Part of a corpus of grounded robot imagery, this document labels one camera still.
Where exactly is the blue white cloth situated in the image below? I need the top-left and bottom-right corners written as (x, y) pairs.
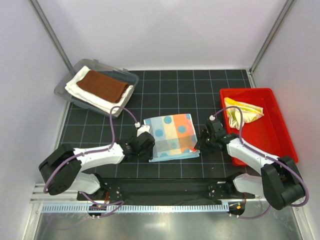
top-left (143, 113), bottom-right (200, 163)

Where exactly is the colourful patterned cloth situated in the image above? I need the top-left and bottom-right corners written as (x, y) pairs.
top-left (224, 97), bottom-right (264, 130)

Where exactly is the brown towel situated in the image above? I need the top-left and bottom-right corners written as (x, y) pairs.
top-left (76, 70), bottom-right (130, 103)

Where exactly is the white towel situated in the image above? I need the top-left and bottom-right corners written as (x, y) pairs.
top-left (64, 65), bottom-right (134, 118)

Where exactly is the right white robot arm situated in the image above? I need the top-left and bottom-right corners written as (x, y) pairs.
top-left (195, 116), bottom-right (309, 210)

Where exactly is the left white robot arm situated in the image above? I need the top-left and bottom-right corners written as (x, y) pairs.
top-left (38, 131), bottom-right (155, 200)

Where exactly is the red plastic bin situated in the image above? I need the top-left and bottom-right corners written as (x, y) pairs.
top-left (219, 88), bottom-right (299, 163)

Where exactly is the clear plastic container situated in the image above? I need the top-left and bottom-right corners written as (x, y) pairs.
top-left (54, 59), bottom-right (139, 116)

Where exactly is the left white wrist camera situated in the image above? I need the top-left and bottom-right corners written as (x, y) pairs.
top-left (136, 125), bottom-right (151, 137)

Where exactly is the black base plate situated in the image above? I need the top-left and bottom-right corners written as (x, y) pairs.
top-left (88, 178), bottom-right (255, 205)

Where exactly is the slotted cable duct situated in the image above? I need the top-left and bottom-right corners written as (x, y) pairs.
top-left (40, 202), bottom-right (229, 214)

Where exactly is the aluminium rail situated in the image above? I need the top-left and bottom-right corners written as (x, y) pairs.
top-left (30, 183), bottom-right (78, 204)

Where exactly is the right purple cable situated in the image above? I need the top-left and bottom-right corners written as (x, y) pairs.
top-left (208, 106), bottom-right (310, 221)

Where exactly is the right aluminium frame post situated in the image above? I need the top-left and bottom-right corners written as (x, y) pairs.
top-left (249, 0), bottom-right (296, 75)

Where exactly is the aluminium frame post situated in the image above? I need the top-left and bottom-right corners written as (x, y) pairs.
top-left (249, 0), bottom-right (296, 75)
top-left (28, 0), bottom-right (76, 76)

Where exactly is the left aluminium frame post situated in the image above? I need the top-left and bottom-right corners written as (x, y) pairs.
top-left (28, 0), bottom-right (76, 76)

